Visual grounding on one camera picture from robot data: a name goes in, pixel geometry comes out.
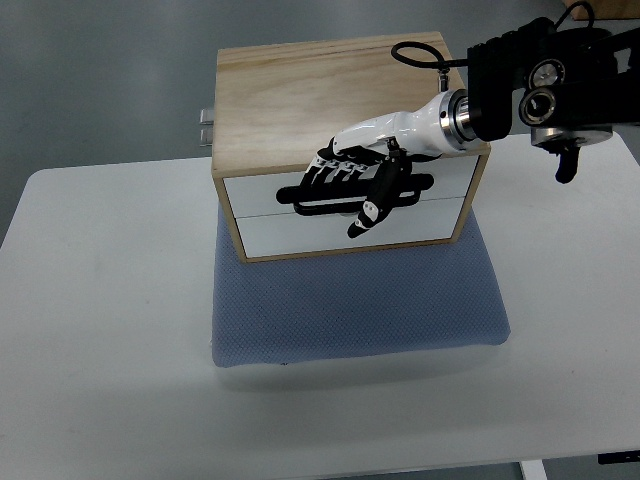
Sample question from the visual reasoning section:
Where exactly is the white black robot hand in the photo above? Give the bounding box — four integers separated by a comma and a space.
300, 89, 477, 238

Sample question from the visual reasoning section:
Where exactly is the wooden drawer cabinet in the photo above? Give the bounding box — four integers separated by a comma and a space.
212, 35, 490, 262

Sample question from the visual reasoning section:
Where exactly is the white bottom drawer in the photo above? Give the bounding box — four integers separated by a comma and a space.
237, 197, 464, 258

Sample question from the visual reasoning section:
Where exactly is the blue mesh cushion mat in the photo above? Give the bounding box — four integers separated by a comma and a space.
212, 218, 510, 368

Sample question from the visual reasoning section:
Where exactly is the lower metal clamp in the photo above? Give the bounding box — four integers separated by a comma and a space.
199, 126, 214, 147

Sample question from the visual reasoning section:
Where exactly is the metal clamp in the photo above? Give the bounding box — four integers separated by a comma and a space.
199, 126, 214, 147
199, 107, 215, 125

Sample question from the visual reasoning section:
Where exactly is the upper metal clamp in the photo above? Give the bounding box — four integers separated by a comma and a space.
199, 107, 215, 125

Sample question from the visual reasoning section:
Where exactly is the wooden box in corner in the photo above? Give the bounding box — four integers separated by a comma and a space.
562, 0, 640, 21

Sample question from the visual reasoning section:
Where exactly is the white table leg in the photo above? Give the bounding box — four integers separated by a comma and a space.
519, 460, 548, 480

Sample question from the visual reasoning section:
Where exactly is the black table control panel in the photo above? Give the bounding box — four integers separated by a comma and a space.
597, 450, 640, 465

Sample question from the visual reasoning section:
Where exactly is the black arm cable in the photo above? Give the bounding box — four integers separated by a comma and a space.
390, 0, 596, 76

